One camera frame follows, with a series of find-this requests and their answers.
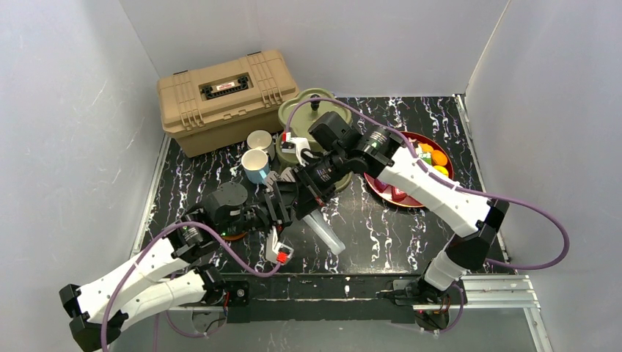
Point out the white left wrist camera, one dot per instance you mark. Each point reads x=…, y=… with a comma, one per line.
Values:
x=276, y=251

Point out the stacked brown wooden coasters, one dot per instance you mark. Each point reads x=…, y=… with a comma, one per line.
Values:
x=232, y=238

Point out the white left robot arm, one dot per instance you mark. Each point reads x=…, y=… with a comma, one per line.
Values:
x=163, y=274

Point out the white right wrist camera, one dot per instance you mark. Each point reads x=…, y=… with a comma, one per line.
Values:
x=296, y=146

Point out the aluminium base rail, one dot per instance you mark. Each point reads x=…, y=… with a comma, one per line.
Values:
x=326, y=297

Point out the green three-tier serving stand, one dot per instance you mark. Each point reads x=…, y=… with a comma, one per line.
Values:
x=304, y=117

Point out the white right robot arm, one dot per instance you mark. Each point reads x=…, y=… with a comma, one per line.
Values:
x=388, y=156

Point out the white cup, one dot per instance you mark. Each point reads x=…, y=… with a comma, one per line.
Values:
x=261, y=140

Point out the tan plastic toolbox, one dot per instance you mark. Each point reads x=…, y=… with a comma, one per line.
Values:
x=210, y=108

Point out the blue mug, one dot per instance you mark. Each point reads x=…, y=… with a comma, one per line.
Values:
x=256, y=167

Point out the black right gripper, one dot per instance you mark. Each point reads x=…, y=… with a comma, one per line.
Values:
x=301, y=182

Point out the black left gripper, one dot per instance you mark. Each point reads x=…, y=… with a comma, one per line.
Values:
x=277, y=213

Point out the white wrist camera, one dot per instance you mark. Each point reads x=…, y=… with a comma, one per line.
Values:
x=276, y=251
x=296, y=146

